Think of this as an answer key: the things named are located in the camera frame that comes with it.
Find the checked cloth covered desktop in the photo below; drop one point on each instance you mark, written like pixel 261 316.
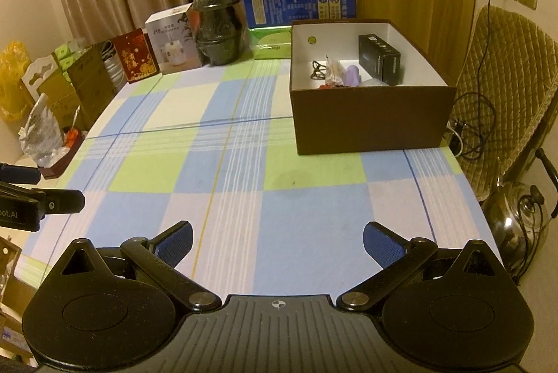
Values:
pixel 261 216

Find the patterned hair claw clip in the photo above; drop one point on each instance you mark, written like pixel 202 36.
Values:
pixel 317 73

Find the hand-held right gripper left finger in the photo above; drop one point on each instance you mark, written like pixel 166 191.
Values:
pixel 176 244

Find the red snack packet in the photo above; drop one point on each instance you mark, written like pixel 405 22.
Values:
pixel 325 86

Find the small cardboard carton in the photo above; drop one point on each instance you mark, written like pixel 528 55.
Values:
pixel 8 264

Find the bag of cotton swabs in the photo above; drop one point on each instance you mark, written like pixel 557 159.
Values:
pixel 335 70

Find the brown cardboard box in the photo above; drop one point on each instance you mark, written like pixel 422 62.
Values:
pixel 370 120

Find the red and gold gift box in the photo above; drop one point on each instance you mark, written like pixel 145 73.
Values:
pixel 135 57

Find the white wooden rack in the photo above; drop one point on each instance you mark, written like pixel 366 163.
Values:
pixel 37 70

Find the stack of metal bowls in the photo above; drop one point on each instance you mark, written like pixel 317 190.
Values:
pixel 109 67

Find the white humidifier box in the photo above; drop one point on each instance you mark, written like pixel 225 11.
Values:
pixel 172 46

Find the plain cardboard box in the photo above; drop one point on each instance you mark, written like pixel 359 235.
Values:
pixel 87 80

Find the clear plastic bag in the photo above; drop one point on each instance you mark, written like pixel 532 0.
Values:
pixel 41 133

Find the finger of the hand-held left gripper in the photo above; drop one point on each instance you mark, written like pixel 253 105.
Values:
pixel 61 200
pixel 17 173

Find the green tissue pack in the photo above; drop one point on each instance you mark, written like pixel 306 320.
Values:
pixel 270 41

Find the quilted beige chair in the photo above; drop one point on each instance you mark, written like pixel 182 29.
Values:
pixel 510 63

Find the yellow plastic bag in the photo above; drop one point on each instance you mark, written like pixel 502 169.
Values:
pixel 11 76

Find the dark glass pot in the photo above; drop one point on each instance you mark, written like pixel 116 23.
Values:
pixel 216 24

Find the steel kettle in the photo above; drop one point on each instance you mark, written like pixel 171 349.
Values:
pixel 514 224

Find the small green tissue packs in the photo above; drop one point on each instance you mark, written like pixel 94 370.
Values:
pixel 65 52

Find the dark red open box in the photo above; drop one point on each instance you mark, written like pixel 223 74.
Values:
pixel 56 166

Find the purple cosmetic tube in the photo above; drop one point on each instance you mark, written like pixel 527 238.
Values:
pixel 353 76

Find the black product box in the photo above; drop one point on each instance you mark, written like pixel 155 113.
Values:
pixel 379 59

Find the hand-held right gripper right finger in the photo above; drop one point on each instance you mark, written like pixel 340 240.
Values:
pixel 383 246

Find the blue printed carton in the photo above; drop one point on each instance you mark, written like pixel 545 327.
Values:
pixel 301 6

